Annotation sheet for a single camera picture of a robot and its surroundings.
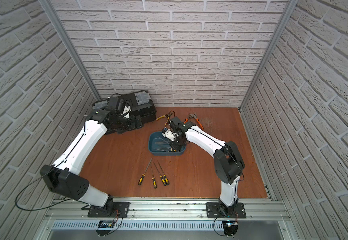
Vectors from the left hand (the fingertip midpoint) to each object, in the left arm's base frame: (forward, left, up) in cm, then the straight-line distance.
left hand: (139, 123), depth 78 cm
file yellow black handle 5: (0, -12, -20) cm, 23 cm away
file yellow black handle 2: (-20, -13, -25) cm, 34 cm away
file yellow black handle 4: (-7, -14, -4) cm, 16 cm away
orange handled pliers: (+26, -35, -23) cm, 49 cm away
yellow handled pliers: (+29, -14, -23) cm, 40 cm away
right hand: (-4, -21, -16) cm, 26 cm away
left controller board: (-42, +16, -28) cm, 53 cm away
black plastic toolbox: (+24, +6, -8) cm, 26 cm away
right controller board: (-45, -46, -25) cm, 69 cm away
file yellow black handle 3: (-4, -17, -22) cm, 28 cm away
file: (-22, 0, -25) cm, 33 cm away
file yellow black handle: (-20, -11, -25) cm, 34 cm away
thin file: (-22, -7, -24) cm, 34 cm away
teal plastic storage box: (+1, -8, -24) cm, 25 cm away
